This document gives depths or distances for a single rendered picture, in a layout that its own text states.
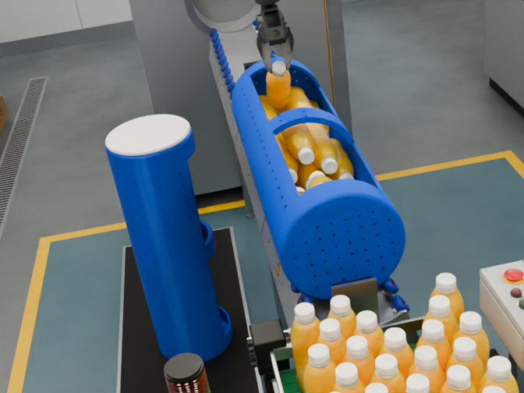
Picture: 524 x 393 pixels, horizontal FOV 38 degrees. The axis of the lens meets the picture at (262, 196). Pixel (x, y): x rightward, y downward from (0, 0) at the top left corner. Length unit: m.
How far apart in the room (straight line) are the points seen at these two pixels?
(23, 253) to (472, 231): 2.23
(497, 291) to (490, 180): 2.53
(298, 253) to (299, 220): 0.08
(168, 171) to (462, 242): 1.63
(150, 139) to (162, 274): 0.48
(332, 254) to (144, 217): 0.97
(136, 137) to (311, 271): 0.99
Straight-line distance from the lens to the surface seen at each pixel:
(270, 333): 1.65
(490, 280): 1.60
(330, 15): 2.97
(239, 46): 3.46
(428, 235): 3.67
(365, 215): 1.67
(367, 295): 1.70
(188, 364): 1.23
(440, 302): 1.53
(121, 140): 2.51
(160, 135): 2.49
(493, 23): 4.85
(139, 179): 2.45
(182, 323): 2.77
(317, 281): 1.74
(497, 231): 3.70
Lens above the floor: 2.08
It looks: 31 degrees down
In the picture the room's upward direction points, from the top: 9 degrees counter-clockwise
